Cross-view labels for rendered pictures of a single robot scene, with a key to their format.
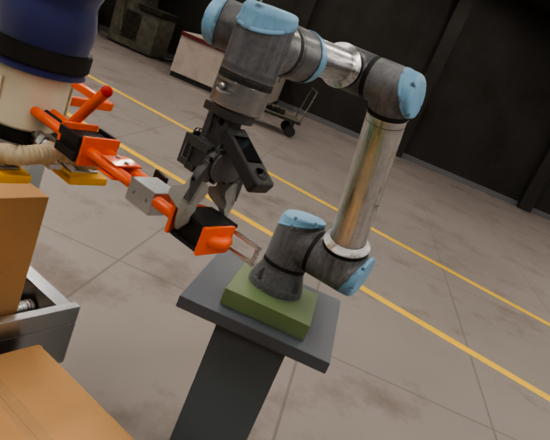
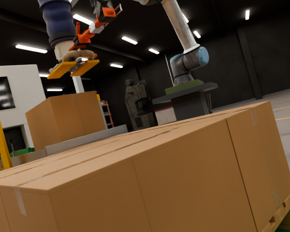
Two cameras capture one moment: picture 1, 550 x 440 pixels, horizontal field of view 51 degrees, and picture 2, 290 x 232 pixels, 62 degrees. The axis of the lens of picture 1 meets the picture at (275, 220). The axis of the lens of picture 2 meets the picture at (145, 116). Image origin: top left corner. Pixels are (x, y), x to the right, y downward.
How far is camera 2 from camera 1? 111 cm
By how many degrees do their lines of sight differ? 26
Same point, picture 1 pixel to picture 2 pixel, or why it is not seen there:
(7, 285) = (98, 123)
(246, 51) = not seen: outside the picture
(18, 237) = (93, 105)
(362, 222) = (187, 34)
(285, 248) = (176, 67)
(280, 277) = (181, 77)
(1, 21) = (50, 33)
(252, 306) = (176, 88)
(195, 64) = (165, 117)
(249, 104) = not seen: outside the picture
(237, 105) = not seen: outside the picture
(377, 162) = (174, 12)
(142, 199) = (92, 26)
